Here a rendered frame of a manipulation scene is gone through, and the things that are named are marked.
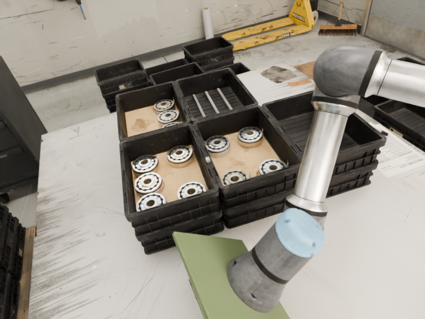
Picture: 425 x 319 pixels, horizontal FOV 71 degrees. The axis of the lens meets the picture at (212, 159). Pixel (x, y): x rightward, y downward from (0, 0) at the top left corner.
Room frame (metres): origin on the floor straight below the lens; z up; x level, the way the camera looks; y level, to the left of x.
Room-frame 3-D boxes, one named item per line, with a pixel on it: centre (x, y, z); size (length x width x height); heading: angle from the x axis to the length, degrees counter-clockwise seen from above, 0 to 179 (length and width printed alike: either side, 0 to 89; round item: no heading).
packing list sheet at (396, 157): (0.93, -0.74, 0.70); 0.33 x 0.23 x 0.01; 16
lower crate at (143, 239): (0.79, 0.17, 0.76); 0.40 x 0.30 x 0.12; 10
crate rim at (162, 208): (0.79, 0.17, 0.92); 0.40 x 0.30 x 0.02; 10
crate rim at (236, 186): (0.84, -0.12, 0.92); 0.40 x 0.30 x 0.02; 10
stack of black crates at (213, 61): (2.66, -0.11, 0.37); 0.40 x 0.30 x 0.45; 106
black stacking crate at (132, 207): (0.79, 0.17, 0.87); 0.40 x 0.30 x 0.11; 10
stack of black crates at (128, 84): (2.44, 0.66, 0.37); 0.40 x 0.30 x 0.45; 106
